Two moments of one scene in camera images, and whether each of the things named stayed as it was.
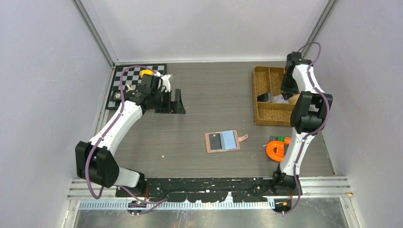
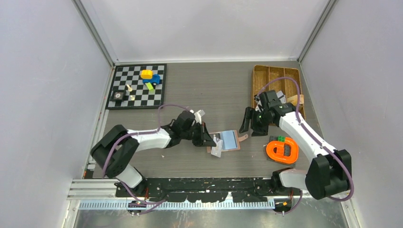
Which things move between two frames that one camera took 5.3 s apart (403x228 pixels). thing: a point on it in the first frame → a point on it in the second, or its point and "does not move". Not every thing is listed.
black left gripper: [172, 107] → [204, 139]
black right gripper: [285, 90] → [257, 131]
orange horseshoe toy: [275, 149] does not move
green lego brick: [281, 138] does not move
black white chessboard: [131, 77] does not move
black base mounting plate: [207, 190] does not move
